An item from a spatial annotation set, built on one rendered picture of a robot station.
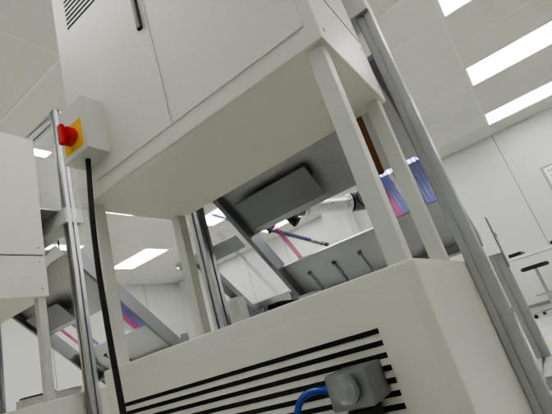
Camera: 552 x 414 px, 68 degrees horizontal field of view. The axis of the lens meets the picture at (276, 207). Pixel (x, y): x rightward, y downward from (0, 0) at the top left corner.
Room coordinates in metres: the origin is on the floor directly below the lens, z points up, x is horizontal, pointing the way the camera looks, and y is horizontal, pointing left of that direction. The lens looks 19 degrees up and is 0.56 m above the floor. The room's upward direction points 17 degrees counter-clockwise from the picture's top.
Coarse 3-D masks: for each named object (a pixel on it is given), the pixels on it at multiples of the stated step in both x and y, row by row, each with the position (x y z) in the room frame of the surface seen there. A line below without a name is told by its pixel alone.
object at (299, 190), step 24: (384, 96) 1.03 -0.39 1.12; (312, 144) 1.16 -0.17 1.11; (336, 144) 1.16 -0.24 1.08; (408, 144) 1.14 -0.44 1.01; (288, 168) 1.24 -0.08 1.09; (312, 168) 1.23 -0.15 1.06; (336, 168) 1.23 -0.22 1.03; (384, 168) 1.21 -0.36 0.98; (240, 192) 1.34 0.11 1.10; (264, 192) 1.28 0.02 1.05; (288, 192) 1.27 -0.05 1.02; (312, 192) 1.26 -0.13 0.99; (336, 192) 1.30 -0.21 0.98; (240, 216) 1.42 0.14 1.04; (264, 216) 1.36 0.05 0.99; (288, 216) 1.39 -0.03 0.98
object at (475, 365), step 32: (352, 288) 0.60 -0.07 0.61; (384, 288) 0.58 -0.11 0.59; (416, 288) 0.56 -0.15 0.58; (448, 288) 0.67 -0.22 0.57; (256, 320) 0.69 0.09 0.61; (288, 320) 0.66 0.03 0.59; (448, 320) 0.60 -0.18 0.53; (480, 320) 0.80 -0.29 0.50; (160, 352) 0.80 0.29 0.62; (192, 352) 0.76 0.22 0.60; (448, 352) 0.55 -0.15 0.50; (480, 352) 0.70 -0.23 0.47; (448, 384) 0.56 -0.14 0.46; (480, 384) 0.62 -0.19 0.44; (512, 384) 0.83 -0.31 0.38
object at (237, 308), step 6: (228, 300) 1.73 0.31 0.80; (234, 300) 1.72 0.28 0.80; (240, 300) 1.73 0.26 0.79; (228, 306) 1.73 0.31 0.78; (234, 306) 1.72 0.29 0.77; (240, 306) 1.72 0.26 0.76; (246, 306) 1.76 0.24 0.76; (234, 312) 1.72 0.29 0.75; (240, 312) 1.71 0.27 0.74; (246, 312) 1.75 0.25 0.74; (234, 318) 1.73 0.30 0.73; (240, 318) 1.71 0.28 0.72; (246, 318) 1.74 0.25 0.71
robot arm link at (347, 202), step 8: (352, 192) 2.01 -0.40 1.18; (328, 200) 1.93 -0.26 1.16; (336, 200) 1.95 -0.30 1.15; (344, 200) 1.97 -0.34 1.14; (352, 200) 1.97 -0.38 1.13; (312, 208) 1.90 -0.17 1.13; (320, 208) 1.92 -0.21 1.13; (328, 208) 1.94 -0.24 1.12; (336, 208) 1.96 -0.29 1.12; (344, 208) 1.98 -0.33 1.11; (352, 208) 1.99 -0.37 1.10; (360, 208) 2.01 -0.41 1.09
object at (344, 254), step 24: (408, 216) 1.34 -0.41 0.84; (432, 216) 1.33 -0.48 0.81; (360, 240) 1.44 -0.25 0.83; (408, 240) 1.42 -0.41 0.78; (288, 264) 1.58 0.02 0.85; (312, 264) 1.56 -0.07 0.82; (336, 264) 1.55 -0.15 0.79; (360, 264) 1.54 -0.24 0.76; (384, 264) 1.52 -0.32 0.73; (312, 288) 1.66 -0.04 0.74
